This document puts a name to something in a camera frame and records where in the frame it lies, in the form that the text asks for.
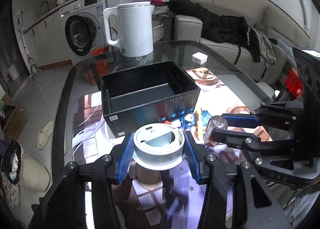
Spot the amber handle screwdriver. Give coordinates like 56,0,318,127
203,115,228,147

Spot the blue bottle with label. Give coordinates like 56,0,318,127
180,113,197,130

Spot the blue faceted bottle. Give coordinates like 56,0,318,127
201,110,212,126

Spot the black cardboard box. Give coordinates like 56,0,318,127
101,61,200,138

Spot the grey garment on sofa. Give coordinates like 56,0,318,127
253,28,277,67

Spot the anime printed desk mat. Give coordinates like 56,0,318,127
72,67,267,228

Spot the white slipper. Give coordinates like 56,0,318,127
36,120,54,150

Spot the grey sofa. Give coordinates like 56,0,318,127
173,4,320,87

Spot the black bag with foil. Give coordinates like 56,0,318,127
4,140,22,185

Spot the small white charger cube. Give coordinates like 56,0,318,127
191,52,208,65

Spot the black jacket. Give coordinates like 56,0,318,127
165,0,261,62

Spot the red gift box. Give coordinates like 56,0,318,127
81,46,109,86

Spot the brown cardboard box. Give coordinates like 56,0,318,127
1,93,27,141

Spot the wicker basket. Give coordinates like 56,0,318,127
152,18,165,43

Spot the white electric kettle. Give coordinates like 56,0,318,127
103,1,154,57

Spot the white washing machine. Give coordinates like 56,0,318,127
59,0,107,65

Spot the black kitchen faucet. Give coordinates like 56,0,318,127
40,1,50,15

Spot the white bowl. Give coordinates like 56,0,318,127
56,0,67,6

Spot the mop with metal handle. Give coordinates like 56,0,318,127
17,11,42,79

